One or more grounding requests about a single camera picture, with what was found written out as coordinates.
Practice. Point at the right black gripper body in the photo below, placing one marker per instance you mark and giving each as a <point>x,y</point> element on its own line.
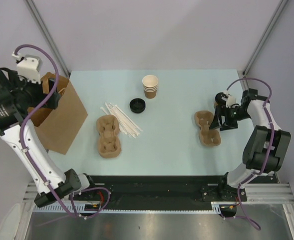
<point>232,115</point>

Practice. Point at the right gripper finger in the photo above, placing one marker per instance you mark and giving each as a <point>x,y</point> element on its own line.
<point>215,124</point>
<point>225,127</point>

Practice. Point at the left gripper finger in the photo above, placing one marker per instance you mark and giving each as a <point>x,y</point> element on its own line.
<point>53,101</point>
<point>51,83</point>

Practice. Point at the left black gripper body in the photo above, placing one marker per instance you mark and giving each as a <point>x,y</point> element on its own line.
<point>33,93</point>

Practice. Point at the black plastic cup lid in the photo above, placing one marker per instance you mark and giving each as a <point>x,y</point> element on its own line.
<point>221,98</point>

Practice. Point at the brown paper bag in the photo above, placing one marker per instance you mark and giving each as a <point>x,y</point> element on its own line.
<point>57,128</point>

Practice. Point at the pulp cup carrier tray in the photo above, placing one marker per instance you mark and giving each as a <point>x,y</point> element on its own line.
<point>108,144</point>

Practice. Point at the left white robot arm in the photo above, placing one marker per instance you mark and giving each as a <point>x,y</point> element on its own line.
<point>17,94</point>

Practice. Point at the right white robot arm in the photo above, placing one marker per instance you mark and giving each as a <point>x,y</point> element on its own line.
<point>266,148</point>

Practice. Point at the bundle of wrapped straws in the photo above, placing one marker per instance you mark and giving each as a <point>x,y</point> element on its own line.
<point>126,125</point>

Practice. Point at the stack of paper cups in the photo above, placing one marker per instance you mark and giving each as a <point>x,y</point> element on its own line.
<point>150,86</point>

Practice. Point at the stack of black lids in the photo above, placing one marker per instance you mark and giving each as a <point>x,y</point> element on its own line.
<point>137,105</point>

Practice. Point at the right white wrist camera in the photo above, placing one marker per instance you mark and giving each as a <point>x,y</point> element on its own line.
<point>229,100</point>

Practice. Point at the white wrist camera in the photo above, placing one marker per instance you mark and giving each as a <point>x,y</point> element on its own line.
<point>28,66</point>
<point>229,100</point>

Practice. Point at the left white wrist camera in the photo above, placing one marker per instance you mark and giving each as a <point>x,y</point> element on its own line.
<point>28,66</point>

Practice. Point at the aluminium frame post left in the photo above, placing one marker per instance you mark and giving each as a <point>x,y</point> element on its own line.
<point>31,6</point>

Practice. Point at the aluminium frame post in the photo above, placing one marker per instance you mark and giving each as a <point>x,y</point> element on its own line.
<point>31,6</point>
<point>266,35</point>

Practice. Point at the white slotted cable duct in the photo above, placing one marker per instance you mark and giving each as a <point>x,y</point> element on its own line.
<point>197,207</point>

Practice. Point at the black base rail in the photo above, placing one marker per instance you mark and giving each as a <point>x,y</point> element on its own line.
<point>157,190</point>

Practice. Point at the aluminium frame post right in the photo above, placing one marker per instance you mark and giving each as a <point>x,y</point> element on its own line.
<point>266,35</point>

